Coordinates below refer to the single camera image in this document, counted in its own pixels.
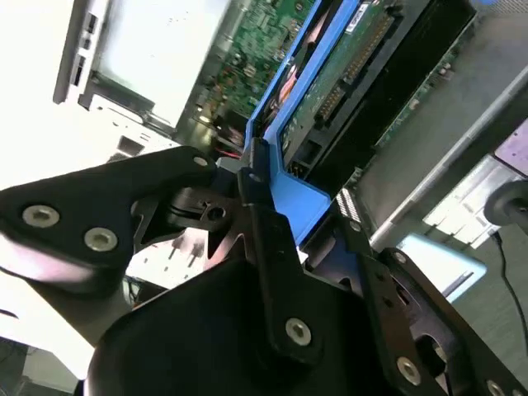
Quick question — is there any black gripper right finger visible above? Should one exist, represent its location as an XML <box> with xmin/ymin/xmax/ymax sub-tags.
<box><xmin>336</xmin><ymin>218</ymin><xmax>528</xmax><ymax>396</ymax></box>

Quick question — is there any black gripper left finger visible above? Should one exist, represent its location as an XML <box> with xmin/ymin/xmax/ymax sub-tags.
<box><xmin>0</xmin><ymin>138</ymin><xmax>327</xmax><ymax>366</ymax></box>

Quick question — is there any hard disk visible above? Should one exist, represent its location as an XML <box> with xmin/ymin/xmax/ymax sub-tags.
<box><xmin>244</xmin><ymin>0</ymin><xmax>408</xmax><ymax>271</ymax></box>

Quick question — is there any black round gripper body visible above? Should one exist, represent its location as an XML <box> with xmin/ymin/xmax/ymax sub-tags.
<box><xmin>84</xmin><ymin>258</ymin><xmax>392</xmax><ymax>396</ymax></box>

